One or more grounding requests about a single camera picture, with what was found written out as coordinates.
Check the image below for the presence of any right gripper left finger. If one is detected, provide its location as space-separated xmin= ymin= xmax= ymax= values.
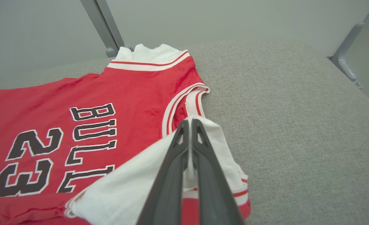
xmin=137 ymin=120 xmax=190 ymax=225

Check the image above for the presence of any red Bulls basketball jersey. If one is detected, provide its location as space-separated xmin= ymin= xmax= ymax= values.
xmin=0 ymin=44 xmax=251 ymax=225

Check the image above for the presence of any grey metal bracket right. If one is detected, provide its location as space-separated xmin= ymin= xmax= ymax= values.
xmin=330 ymin=21 xmax=366 ymax=90

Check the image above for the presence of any grey partition frame post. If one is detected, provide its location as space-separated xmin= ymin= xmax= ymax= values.
xmin=80 ymin=0 xmax=120 ymax=58
xmin=96 ymin=0 xmax=134 ymax=52

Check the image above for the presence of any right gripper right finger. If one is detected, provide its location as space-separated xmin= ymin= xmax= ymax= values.
xmin=191 ymin=119 xmax=244 ymax=225

